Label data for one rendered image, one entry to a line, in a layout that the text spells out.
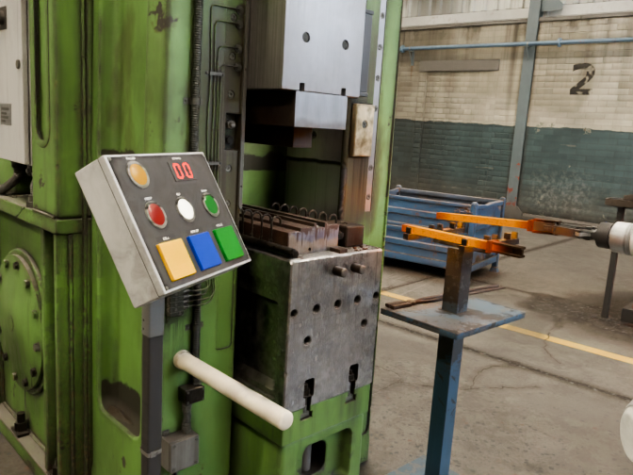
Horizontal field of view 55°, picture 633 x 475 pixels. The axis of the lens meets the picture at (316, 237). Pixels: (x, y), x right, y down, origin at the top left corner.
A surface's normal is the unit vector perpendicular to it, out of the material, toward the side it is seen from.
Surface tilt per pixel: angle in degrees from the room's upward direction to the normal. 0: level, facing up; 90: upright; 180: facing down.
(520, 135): 90
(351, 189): 90
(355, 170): 90
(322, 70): 90
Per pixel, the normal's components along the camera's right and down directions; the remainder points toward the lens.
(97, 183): -0.36, 0.14
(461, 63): -0.66, 0.10
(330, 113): 0.68, 0.18
